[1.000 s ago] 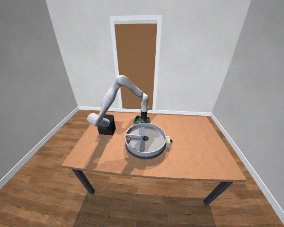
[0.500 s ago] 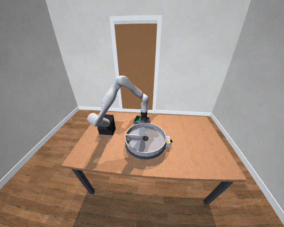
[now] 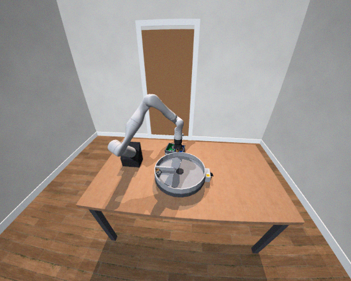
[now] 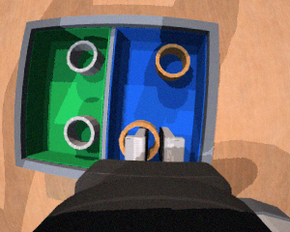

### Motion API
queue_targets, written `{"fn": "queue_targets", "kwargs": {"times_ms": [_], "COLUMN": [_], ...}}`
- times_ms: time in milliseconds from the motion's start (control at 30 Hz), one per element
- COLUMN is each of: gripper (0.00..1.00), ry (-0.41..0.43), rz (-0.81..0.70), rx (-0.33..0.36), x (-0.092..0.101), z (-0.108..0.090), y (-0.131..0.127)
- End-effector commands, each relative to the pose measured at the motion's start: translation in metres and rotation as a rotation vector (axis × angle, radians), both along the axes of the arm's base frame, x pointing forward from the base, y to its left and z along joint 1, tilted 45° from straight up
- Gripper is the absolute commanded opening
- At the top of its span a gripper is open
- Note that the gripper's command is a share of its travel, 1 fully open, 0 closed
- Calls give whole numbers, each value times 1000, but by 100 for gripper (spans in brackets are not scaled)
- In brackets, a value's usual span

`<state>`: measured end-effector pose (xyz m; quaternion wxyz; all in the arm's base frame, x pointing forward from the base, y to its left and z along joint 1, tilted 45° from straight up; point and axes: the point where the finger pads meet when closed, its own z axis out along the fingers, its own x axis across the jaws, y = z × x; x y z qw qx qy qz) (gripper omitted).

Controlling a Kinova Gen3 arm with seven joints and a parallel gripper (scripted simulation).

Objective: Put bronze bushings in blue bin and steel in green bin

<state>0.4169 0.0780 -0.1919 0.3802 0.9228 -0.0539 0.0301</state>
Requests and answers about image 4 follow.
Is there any green and blue divided bin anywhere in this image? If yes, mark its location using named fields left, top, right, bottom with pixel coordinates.
left=14, top=14, right=219, bottom=180

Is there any grey metal sleeve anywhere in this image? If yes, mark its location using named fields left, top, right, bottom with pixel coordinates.
left=67, top=41, right=103, bottom=76
left=64, top=115, right=101, bottom=150

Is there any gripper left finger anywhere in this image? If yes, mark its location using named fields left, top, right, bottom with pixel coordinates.
left=125, top=127, right=149, bottom=160

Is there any grey round turntable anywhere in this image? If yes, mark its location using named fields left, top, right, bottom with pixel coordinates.
left=238, top=197, right=290, bottom=232

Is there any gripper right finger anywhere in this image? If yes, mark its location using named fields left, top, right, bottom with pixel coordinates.
left=159, top=127, right=185, bottom=161

